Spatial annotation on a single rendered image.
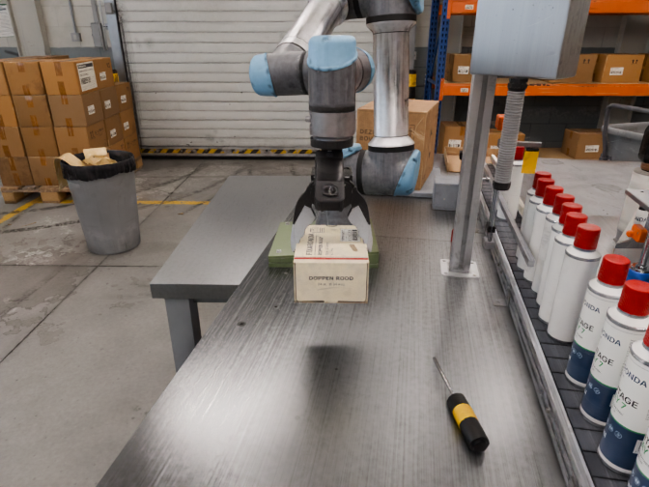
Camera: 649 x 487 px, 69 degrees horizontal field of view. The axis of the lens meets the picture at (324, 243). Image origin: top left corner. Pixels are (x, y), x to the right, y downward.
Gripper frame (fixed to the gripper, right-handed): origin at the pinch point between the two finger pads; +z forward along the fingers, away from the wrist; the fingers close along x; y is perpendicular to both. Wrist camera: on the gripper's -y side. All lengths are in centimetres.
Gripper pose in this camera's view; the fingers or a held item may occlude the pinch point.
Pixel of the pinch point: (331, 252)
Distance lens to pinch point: 84.1
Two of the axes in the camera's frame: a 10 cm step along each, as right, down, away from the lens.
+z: 0.0, 9.2, 3.9
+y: 0.2, -3.9, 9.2
